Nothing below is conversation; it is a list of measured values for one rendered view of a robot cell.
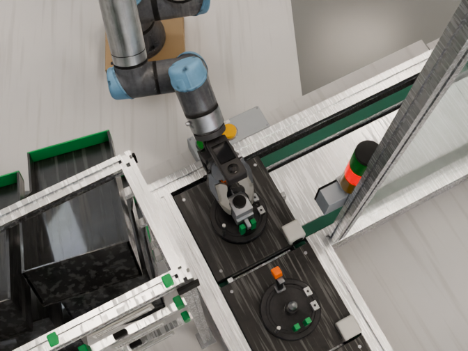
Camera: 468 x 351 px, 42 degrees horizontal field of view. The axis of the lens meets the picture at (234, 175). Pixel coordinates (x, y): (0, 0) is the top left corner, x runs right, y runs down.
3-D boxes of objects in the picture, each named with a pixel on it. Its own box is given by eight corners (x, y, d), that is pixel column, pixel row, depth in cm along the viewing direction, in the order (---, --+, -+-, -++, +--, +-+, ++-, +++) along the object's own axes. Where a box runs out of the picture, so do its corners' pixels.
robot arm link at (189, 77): (200, 50, 129) (202, 62, 121) (217, 96, 134) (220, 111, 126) (165, 63, 129) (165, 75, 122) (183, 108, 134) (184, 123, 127)
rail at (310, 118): (150, 198, 162) (144, 184, 152) (428, 64, 177) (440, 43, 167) (159, 216, 161) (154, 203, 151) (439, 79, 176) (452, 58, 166)
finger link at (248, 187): (253, 189, 146) (235, 160, 141) (263, 198, 140) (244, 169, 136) (243, 196, 145) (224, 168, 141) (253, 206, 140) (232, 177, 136)
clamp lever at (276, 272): (274, 286, 141) (269, 269, 135) (281, 282, 141) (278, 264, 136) (281, 298, 139) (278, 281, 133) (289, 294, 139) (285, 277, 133)
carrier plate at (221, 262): (173, 198, 153) (173, 196, 151) (258, 157, 157) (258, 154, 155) (217, 283, 146) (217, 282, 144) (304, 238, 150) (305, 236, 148)
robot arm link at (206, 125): (223, 107, 128) (188, 124, 126) (230, 126, 130) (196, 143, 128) (212, 98, 134) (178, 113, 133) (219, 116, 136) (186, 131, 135)
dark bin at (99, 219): (32, 163, 96) (14, 127, 91) (113, 140, 98) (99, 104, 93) (42, 307, 77) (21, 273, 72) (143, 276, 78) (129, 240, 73)
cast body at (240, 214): (224, 203, 145) (224, 193, 138) (241, 194, 146) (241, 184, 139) (241, 233, 142) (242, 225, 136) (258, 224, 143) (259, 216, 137)
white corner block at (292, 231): (279, 230, 150) (281, 226, 147) (295, 222, 151) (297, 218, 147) (288, 247, 149) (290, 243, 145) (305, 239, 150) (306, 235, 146)
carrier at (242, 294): (220, 289, 145) (219, 279, 133) (307, 244, 149) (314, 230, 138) (269, 384, 138) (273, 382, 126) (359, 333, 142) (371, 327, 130)
